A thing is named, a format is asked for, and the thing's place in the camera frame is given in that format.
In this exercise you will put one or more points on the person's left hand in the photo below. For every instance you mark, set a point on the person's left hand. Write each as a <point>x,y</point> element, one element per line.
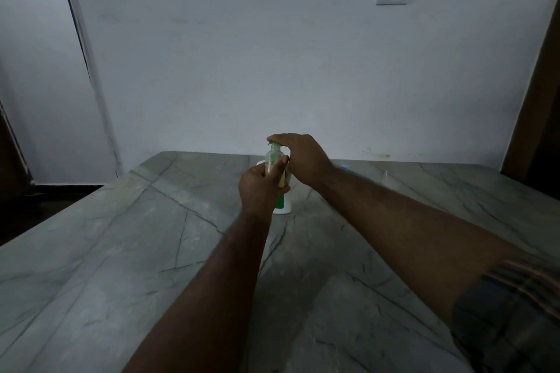
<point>259,191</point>

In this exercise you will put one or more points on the person's right hand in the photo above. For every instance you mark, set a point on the person's right hand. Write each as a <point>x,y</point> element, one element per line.
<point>306,158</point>

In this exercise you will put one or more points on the person's left thumb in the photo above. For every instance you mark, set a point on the person's left thumb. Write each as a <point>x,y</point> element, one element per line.
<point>280,163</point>

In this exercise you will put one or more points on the person's right fingers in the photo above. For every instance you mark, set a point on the person's right fingers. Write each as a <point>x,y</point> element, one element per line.
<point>284,139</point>

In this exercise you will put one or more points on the green and white pump bottle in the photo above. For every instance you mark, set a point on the green and white pump bottle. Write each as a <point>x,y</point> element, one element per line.
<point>277,176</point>

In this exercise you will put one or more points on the person's left forearm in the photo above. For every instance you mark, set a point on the person's left forearm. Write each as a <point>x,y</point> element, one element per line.
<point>205,298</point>

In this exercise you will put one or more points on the person's right forearm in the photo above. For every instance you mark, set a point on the person's right forearm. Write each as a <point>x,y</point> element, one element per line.
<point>411,237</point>

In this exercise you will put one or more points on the dark wooden furniture edge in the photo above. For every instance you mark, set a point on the dark wooden furniture edge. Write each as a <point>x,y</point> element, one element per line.
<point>13,154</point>

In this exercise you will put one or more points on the striped shirt sleeve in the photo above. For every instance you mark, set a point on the striped shirt sleeve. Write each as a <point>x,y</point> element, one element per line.
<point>512,316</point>

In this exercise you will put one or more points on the brown wooden door frame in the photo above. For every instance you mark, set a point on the brown wooden door frame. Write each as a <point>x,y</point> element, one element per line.
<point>531,106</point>

